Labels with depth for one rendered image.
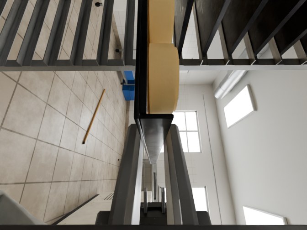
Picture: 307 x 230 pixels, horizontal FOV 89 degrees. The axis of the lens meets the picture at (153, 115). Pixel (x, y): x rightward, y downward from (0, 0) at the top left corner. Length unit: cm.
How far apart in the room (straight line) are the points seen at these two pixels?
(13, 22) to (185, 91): 514
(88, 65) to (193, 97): 510
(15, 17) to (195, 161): 468
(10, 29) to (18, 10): 10
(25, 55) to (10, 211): 53
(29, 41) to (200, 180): 471
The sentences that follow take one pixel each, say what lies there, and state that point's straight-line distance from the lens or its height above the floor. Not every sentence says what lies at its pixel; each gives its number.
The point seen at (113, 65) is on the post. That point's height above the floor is 73.
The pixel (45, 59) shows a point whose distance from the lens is 68.
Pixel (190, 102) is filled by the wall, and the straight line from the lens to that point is 546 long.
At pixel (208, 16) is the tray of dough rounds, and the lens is 59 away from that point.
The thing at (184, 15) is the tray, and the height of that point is 95.
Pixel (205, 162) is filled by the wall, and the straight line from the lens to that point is 502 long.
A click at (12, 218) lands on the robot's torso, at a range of 38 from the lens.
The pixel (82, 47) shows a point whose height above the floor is 61.
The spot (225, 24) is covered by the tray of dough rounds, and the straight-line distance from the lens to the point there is 69.
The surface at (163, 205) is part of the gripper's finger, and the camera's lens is 49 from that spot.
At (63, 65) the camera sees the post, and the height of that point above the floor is 55.
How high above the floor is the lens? 87
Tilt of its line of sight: level
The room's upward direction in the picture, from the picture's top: 90 degrees clockwise
